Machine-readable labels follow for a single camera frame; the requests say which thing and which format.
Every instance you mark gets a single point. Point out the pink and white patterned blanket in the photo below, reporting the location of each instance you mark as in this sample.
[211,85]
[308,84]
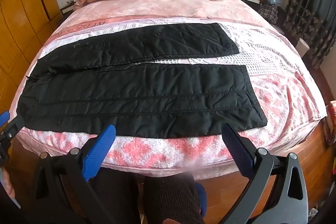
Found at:
[170,150]

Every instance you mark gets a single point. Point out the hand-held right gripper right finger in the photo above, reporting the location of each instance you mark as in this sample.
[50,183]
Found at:
[239,148]

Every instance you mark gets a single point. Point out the wooden bed frame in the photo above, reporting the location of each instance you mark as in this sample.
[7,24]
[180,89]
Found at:
[312,145]

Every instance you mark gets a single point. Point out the person's right leg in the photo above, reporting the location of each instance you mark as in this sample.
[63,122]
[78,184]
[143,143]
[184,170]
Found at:
[170,195]

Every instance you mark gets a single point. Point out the blue slipper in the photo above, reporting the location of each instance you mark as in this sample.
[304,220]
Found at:
[201,193]

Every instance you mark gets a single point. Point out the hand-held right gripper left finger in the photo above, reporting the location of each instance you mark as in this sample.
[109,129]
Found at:
[99,150]

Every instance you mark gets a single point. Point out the dark patterned curtain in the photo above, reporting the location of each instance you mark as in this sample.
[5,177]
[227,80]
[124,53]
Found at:
[307,3]

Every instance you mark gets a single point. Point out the pink bed sheet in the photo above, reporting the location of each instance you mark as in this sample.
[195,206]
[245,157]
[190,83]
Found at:
[183,7]

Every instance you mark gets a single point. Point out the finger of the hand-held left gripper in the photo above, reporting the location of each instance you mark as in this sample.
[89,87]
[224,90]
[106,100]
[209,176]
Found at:
[13,128]

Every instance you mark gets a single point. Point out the plaid cloth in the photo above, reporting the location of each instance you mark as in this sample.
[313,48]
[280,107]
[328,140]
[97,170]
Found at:
[269,12]

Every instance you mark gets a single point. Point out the black jacket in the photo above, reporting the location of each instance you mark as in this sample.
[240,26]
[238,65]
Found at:
[144,98]

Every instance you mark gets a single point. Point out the orange wooden wardrobe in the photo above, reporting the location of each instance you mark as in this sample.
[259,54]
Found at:
[23,16]

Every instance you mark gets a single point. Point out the white cylinder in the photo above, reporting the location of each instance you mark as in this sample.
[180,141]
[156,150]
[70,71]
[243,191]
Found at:
[303,47]

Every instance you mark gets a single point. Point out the pink floral cloth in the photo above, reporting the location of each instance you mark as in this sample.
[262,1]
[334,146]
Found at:
[332,121]

